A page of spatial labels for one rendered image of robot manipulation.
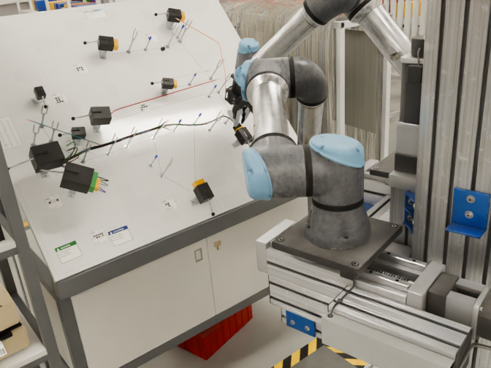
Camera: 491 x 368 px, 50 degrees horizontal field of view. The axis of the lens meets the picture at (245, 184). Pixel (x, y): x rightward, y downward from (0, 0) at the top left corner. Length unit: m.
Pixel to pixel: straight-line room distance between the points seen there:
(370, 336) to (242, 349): 1.65
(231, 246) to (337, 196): 1.07
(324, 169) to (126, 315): 1.12
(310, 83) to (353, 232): 0.49
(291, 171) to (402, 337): 0.39
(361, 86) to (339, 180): 2.01
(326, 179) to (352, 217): 0.11
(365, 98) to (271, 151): 2.00
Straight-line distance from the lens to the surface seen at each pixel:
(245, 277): 2.27
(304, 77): 1.47
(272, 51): 1.71
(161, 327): 2.12
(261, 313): 2.90
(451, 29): 1.14
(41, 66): 2.14
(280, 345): 2.71
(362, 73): 3.08
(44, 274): 1.99
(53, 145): 1.80
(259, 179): 1.11
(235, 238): 2.15
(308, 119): 1.62
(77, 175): 1.77
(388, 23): 1.70
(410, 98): 1.28
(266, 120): 1.26
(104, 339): 2.02
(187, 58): 2.34
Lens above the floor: 1.77
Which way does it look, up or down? 24 degrees down
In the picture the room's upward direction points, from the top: 5 degrees counter-clockwise
